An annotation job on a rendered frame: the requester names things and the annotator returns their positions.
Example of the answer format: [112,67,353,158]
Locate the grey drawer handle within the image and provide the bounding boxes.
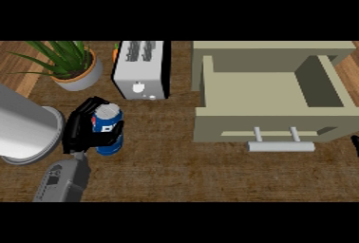
[245,126,317,153]

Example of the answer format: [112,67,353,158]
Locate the beige drawer front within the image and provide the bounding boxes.
[192,105,359,144]

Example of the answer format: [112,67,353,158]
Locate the blue soda can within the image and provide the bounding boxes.
[91,103,124,157]

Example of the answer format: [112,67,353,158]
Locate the beige open drawer box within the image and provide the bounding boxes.
[199,54,359,109]

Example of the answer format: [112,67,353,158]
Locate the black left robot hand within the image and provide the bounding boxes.
[62,96,125,156]

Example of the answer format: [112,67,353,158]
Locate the white toaster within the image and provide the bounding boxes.
[109,40,173,102]

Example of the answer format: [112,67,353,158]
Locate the large grey metal cylinder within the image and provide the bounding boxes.
[0,83,68,166]

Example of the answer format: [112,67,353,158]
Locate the orange carrot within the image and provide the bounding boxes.
[111,43,122,64]

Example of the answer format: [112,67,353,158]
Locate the beige wooden cabinet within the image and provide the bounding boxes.
[190,40,359,93]

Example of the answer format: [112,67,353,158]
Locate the green plant in grey pot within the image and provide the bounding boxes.
[7,40,105,92]

